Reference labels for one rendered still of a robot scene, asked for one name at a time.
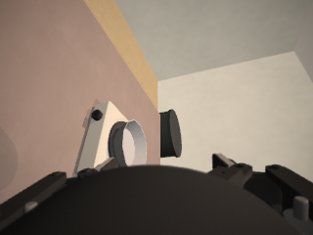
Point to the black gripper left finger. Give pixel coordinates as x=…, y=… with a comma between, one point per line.
x=36, y=193

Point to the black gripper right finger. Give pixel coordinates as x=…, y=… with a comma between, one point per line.
x=294, y=202

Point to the grey frying pan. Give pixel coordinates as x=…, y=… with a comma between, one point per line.
x=130, y=144

